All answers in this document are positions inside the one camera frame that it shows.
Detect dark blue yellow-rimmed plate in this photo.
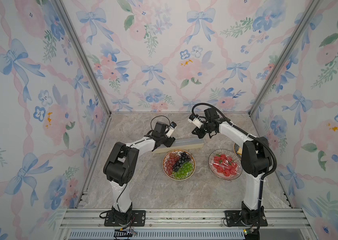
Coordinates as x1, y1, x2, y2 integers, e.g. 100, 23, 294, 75
234, 143, 242, 160

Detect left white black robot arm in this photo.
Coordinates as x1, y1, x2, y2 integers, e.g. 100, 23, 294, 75
100, 122, 177, 227

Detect aluminium mounting rail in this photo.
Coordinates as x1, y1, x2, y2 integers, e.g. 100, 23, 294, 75
55, 209, 317, 240

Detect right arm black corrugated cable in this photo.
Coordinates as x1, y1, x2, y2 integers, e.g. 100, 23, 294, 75
191, 102, 278, 217

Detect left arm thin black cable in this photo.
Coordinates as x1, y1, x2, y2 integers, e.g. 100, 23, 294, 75
99, 115, 173, 219

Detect slice of bread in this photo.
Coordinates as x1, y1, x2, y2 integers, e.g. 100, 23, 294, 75
235, 146, 242, 156

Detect round plate with grapes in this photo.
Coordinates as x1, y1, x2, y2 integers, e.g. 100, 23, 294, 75
162, 148, 197, 181

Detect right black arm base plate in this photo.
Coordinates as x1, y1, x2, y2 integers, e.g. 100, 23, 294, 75
224, 209, 268, 227

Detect mixed colour grapes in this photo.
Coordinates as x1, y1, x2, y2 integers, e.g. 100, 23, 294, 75
165, 150, 194, 179

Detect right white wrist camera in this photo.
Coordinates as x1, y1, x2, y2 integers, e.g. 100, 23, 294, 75
188, 114, 203, 129

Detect glass bowl with striped rim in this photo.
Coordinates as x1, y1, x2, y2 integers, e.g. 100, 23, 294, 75
208, 148, 244, 181

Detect red strawberries pile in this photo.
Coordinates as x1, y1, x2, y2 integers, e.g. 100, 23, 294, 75
212, 154, 238, 177

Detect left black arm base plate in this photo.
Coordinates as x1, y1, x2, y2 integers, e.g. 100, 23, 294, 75
100, 209, 146, 227

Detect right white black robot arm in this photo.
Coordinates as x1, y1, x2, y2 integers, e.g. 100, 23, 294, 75
189, 103, 277, 230

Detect cream plastic wrap dispenser box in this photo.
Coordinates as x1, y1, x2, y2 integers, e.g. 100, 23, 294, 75
153, 138, 205, 154

